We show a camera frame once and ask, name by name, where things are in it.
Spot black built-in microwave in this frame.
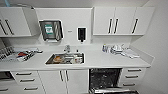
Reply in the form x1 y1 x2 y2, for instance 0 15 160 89
0 71 14 82

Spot white folded towel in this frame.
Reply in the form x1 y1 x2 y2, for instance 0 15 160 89
123 49 141 59

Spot black wall soap dispenser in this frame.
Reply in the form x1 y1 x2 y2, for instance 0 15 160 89
77 27 87 44

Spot white cup on plate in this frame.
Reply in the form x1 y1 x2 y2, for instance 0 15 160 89
73 55 84 65

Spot dish soap bottle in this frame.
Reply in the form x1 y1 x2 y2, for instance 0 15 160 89
101 44 108 53

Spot white drawer unit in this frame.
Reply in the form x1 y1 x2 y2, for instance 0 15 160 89
118 66 148 90
9 70 46 94

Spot steel kitchen sink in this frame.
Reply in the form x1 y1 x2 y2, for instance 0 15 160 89
44 52 86 66

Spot steel paper towel dispenser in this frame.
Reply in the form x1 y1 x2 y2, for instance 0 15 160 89
39 19 64 44

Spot orange bowl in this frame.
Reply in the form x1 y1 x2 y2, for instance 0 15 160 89
53 55 63 64

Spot chrome faucet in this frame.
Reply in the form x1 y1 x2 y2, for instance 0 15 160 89
64 44 72 54

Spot stack of white dishes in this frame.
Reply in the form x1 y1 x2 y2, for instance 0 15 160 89
110 44 125 56

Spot white upper cabinet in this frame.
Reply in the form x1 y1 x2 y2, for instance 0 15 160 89
0 7 37 38
92 6 156 36

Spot white sink base cabinet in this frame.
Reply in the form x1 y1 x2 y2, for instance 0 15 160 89
38 69 90 94

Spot stainless steel dishwasher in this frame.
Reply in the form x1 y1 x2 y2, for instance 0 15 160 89
88 68 139 94

